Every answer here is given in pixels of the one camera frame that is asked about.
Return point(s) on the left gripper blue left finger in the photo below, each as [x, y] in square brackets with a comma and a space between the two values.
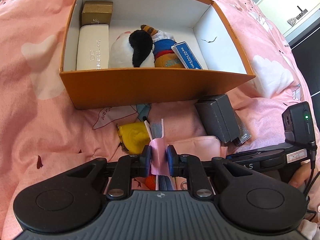
[145, 161]

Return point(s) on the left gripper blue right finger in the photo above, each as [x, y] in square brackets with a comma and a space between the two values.
[172, 159]

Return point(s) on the photo card pack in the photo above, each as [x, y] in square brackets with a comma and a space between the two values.
[244, 134]

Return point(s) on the dark grey lettered box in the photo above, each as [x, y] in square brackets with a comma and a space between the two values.
[218, 118]

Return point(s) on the bear plush blue orange outfit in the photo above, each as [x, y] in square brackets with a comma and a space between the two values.
[170, 54]

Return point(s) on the black and white dog plush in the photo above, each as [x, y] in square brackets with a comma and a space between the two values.
[132, 50]

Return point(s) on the person's right hand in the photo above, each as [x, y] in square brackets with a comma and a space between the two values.
[302, 176]

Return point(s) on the yellow toy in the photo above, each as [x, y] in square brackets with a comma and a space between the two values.
[133, 137]

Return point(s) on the pink patterned duvet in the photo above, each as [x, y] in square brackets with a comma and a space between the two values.
[42, 134]

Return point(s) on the white glasses case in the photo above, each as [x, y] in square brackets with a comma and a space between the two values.
[93, 47]

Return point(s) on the orange cardboard storage box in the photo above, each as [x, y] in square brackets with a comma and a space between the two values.
[199, 23]

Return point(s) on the small gold gift box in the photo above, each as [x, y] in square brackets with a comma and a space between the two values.
[96, 12]

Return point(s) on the white shelf unit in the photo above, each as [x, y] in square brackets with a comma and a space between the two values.
[288, 15]

